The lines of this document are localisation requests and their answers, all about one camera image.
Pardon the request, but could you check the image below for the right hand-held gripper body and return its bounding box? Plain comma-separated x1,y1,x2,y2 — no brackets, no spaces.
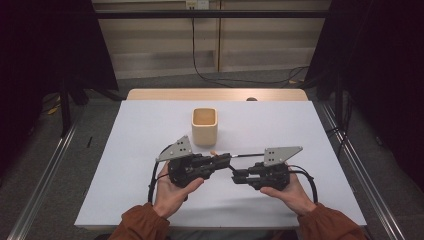
247,145,304,192

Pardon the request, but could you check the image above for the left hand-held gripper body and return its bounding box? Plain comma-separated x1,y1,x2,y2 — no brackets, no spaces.
155,134,218,189

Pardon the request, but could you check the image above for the black makeup brush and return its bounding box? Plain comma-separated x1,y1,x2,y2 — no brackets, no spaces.
229,152,266,159

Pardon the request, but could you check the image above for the cream square cup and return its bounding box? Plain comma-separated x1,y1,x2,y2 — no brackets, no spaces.
191,107,219,148

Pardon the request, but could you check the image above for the person's left hand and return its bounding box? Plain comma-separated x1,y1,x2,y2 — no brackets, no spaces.
152,161,205,219

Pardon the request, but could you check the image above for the person's right hand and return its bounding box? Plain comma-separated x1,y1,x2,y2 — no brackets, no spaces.
259,173,318,217

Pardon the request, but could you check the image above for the wooden table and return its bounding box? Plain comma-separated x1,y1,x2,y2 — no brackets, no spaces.
126,88,309,102

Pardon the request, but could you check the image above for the black metal stand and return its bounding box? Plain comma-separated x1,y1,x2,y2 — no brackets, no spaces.
59,78,73,138
334,71,345,128

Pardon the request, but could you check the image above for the black horizontal bar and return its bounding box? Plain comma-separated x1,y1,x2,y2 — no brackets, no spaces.
94,9,331,19

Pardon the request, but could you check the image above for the yellow floor tape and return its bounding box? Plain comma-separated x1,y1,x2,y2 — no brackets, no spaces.
46,104,63,116

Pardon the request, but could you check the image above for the dark curtain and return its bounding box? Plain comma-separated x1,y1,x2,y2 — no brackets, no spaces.
304,0,424,191
0,0,119,181

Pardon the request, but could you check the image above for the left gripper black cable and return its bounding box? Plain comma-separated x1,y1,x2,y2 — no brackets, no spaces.
147,143,174,205

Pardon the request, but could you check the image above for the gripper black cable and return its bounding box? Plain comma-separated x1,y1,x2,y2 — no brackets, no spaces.
147,143,174,205
287,164,319,205

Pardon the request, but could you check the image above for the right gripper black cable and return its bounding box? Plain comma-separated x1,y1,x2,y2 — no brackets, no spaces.
287,164,319,205

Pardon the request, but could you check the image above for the metal floor rail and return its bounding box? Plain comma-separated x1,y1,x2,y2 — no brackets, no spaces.
6,106,86,240
319,101,408,240

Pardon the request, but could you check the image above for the black floor cable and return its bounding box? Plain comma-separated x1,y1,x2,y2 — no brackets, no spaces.
191,16,311,88

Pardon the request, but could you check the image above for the white wall socket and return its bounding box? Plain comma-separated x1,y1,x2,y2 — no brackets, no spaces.
185,0,210,10

